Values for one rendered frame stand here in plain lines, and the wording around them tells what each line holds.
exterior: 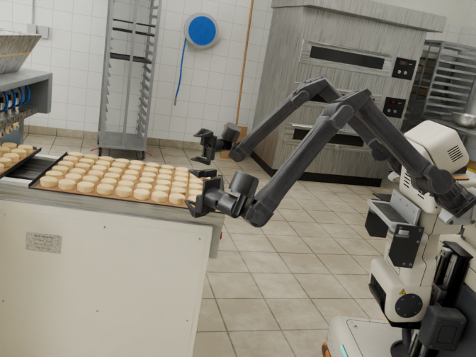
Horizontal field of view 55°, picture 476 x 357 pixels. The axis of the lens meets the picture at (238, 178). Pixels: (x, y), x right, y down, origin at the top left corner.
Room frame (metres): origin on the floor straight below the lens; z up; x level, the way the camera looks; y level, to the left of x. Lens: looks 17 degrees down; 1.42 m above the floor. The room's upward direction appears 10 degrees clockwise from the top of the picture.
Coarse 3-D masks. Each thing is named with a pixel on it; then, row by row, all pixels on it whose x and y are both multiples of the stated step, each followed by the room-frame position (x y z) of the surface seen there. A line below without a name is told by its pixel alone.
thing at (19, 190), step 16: (0, 192) 1.30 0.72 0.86; (16, 192) 1.31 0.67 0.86; (32, 192) 1.31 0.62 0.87; (48, 192) 1.32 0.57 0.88; (96, 208) 1.33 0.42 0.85; (112, 208) 1.34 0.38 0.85; (128, 208) 1.34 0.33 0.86; (144, 208) 1.35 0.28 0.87; (160, 208) 1.36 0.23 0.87; (176, 208) 1.36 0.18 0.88; (208, 224) 1.37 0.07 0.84
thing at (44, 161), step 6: (36, 156) 1.59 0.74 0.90; (42, 156) 1.60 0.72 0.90; (48, 156) 1.61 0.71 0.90; (54, 156) 1.62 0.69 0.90; (30, 162) 1.59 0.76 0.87; (36, 162) 1.59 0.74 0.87; (42, 162) 1.59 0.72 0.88; (48, 162) 1.59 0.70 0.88; (18, 168) 1.58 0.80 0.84; (24, 168) 1.58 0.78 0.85; (30, 168) 1.59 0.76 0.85; (36, 168) 1.59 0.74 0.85; (42, 168) 1.59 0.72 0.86
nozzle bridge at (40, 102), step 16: (0, 80) 1.42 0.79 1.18; (16, 80) 1.48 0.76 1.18; (32, 80) 1.59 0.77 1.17; (48, 80) 1.77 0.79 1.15; (32, 96) 1.76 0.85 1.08; (48, 96) 1.77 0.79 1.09; (16, 112) 1.59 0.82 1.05; (32, 112) 1.70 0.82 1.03; (48, 112) 1.78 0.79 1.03; (0, 128) 1.42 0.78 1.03
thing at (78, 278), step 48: (0, 240) 1.29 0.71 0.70; (48, 240) 1.31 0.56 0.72; (96, 240) 1.32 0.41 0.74; (144, 240) 1.34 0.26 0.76; (192, 240) 1.36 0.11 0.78; (0, 288) 1.29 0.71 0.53; (48, 288) 1.31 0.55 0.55; (96, 288) 1.32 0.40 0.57; (144, 288) 1.34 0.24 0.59; (192, 288) 1.36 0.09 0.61; (0, 336) 1.29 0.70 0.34; (48, 336) 1.31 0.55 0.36; (96, 336) 1.33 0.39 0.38; (144, 336) 1.34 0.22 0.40; (192, 336) 1.36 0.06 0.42
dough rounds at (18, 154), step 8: (0, 144) 1.60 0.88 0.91; (8, 144) 1.59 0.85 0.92; (16, 144) 1.62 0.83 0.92; (24, 144) 1.63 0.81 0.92; (0, 152) 1.49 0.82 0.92; (8, 152) 1.54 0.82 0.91; (16, 152) 1.52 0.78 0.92; (24, 152) 1.54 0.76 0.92; (32, 152) 1.61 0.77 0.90; (0, 160) 1.41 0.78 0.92; (8, 160) 1.42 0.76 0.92; (16, 160) 1.48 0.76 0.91; (0, 168) 1.35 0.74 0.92; (8, 168) 1.40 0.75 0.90
